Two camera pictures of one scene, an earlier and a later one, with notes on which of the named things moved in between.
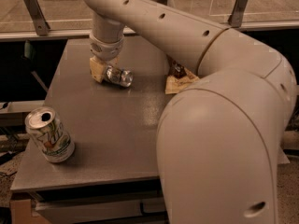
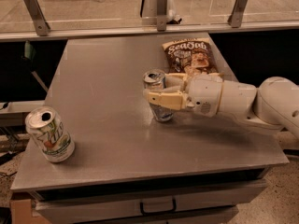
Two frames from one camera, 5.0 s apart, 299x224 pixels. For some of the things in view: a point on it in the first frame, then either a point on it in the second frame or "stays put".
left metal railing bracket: x=36 y=13 stays put
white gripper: x=105 y=50 -> x=205 y=92
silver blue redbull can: x=121 y=77 -> x=155 y=79
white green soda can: x=44 y=127 stays put
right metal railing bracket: x=236 y=17 stays put
